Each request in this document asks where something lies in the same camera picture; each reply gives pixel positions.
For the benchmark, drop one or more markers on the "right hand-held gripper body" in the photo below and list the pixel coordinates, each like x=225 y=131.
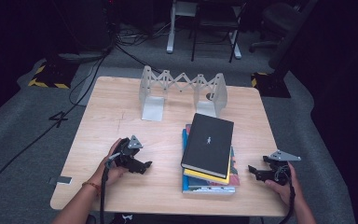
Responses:
x=281 y=155

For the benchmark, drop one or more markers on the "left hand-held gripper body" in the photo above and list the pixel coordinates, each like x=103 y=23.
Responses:
x=127 y=155

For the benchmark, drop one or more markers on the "red illustrated book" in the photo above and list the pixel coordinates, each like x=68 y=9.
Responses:
x=234 y=174

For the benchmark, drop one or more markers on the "blue paperback book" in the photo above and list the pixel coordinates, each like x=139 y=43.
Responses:
x=185 y=183

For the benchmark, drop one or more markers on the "white expandable bookend rack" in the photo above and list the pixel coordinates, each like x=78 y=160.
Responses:
x=152 y=109

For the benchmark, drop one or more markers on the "yellow paperback book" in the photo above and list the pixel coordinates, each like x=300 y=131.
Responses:
x=208 y=178

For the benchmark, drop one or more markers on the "black hardcover book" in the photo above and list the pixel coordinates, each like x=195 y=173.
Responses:
x=208 y=143

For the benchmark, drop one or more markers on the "person's left hand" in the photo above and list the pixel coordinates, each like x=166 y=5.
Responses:
x=113 y=175

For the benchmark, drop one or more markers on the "person's right hand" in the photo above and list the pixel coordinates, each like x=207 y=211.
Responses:
x=284 y=191

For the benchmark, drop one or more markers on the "black yellow striped base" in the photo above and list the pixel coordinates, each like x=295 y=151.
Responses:
x=272 y=87
x=52 y=76

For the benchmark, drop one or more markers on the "grey tape piece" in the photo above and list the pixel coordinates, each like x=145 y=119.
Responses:
x=60 y=180

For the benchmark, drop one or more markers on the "dark equipment box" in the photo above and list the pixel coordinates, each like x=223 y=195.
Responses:
x=87 y=28

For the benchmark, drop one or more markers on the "black office chair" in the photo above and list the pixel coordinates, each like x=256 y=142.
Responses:
x=276 y=18

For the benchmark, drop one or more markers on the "black folding chair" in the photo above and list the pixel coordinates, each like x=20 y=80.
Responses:
x=217 y=24

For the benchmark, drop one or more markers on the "white desk frame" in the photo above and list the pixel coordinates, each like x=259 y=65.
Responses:
x=171 y=40

